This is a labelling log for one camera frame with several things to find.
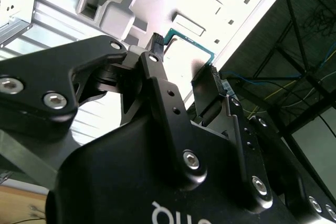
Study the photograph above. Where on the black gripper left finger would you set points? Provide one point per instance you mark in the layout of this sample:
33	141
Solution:
52	72

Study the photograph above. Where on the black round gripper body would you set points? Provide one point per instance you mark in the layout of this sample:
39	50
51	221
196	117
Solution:
118	176

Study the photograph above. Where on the silver CPU green edge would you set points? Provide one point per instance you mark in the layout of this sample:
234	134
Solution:
183	48

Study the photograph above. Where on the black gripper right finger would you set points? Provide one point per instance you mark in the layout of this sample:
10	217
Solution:
252	161

